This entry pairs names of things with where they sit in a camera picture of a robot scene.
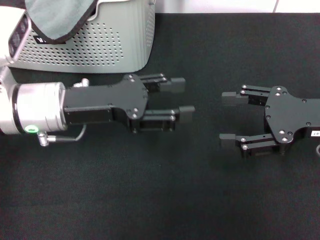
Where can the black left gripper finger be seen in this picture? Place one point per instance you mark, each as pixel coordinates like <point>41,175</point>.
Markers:
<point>185,113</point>

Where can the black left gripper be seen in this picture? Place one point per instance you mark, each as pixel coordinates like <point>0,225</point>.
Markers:
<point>105,102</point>

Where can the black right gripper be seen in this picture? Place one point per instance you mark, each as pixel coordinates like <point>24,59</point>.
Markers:
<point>287,115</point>

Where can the yellow and grey towel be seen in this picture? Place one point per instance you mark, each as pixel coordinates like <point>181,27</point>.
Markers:
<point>50,17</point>

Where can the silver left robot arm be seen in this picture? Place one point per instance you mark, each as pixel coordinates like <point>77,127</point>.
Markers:
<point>37,107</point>

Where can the black tablecloth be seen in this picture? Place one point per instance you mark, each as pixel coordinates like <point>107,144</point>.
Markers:
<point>160,187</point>

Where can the grey perforated storage basket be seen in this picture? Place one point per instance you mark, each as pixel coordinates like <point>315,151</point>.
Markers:
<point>100,50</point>

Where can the black basket brand label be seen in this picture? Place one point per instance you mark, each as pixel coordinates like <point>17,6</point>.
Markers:
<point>37,40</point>

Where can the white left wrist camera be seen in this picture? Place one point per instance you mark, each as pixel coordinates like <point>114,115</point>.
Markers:
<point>17,40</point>

